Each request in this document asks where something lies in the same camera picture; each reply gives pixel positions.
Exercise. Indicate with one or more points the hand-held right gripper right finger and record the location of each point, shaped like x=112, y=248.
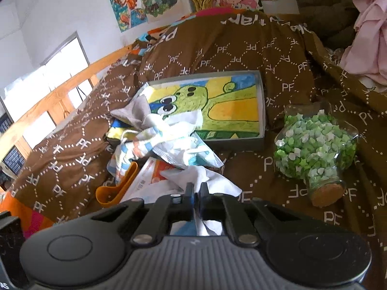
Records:
x=204, y=201

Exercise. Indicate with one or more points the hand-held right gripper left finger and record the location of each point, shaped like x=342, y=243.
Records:
x=189, y=201

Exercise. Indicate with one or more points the grey cardboard box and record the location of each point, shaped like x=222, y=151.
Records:
x=235, y=145

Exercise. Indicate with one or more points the orange bedsheet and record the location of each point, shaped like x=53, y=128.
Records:
x=18, y=205

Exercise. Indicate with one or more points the white orange packet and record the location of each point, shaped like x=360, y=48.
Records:
x=148, y=178

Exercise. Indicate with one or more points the white blue printed cloth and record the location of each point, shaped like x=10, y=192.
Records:
x=169, y=148

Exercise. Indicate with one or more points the orange plastic object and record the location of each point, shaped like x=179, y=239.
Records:
x=112, y=193

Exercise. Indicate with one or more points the dark mesh object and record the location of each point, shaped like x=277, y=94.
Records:
x=12, y=160

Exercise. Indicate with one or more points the green cartoon painting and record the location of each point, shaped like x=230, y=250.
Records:
x=229, y=108

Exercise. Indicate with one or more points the grey cloth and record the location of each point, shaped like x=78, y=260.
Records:
x=133, y=111

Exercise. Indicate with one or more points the glass jar of paper stars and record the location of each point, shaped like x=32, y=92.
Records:
x=314, y=145

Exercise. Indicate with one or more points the brown printed blanket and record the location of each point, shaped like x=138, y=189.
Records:
x=229, y=48

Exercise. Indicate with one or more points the orange blue printed cloth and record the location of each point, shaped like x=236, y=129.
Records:
x=151, y=37

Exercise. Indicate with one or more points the window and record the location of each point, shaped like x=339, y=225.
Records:
x=60, y=60

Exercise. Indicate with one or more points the magenta pillow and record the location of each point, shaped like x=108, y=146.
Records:
x=214, y=10

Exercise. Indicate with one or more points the olive green jacket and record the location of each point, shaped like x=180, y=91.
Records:
x=323, y=12

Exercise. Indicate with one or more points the pink garment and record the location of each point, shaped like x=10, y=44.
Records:
x=369, y=30

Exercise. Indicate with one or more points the wooden bed rail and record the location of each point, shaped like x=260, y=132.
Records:
x=60, y=96

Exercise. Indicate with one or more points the orange-haired figure wall poster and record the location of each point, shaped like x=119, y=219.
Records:
x=125, y=6

